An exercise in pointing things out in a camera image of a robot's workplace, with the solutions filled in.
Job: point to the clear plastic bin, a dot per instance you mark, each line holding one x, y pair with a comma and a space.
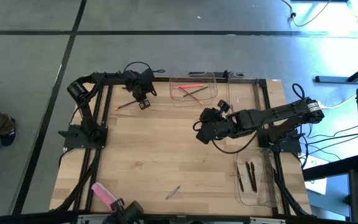
174, 101
266, 174
247, 93

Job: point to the red crayon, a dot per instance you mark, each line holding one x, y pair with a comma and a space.
232, 107

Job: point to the silver aluminium bar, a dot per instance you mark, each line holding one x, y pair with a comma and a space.
85, 217
267, 221

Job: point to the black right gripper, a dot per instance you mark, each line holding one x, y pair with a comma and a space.
213, 123

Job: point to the black metal table frame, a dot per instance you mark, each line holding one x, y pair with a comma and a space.
163, 80

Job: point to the dark blue pen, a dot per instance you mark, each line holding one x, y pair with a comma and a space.
240, 180

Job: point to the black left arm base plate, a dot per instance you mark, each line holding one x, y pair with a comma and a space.
73, 141

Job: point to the black pen white scale print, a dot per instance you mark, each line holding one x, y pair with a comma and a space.
254, 179

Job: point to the white paper sheet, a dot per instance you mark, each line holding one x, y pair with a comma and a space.
317, 185

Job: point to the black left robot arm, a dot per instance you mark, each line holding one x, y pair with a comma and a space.
85, 115

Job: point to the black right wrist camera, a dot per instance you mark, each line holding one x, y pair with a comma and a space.
203, 136

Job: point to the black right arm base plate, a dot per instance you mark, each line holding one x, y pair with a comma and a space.
292, 143

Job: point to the black desk leg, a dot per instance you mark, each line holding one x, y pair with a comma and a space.
337, 79

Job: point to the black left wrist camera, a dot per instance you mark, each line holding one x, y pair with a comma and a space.
144, 100

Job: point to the black rig beam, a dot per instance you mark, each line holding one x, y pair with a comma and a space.
166, 217

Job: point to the black bracket bar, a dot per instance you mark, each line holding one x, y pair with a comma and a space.
219, 75

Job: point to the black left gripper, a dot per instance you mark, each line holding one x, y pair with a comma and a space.
138, 82

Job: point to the black pencil orange eraser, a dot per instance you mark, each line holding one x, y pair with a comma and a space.
126, 104

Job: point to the grey crayon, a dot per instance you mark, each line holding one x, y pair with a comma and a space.
172, 193

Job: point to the red pencil orange eraser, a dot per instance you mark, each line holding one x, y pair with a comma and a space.
197, 100

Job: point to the black floor beam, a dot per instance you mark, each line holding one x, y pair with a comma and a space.
331, 169

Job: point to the pink pencil orange eraser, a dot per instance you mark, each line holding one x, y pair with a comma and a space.
188, 86

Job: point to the green pencil orange eraser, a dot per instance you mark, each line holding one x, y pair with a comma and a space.
202, 89

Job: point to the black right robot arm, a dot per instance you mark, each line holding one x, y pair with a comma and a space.
275, 113

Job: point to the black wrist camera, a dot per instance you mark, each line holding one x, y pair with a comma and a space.
144, 100
203, 136

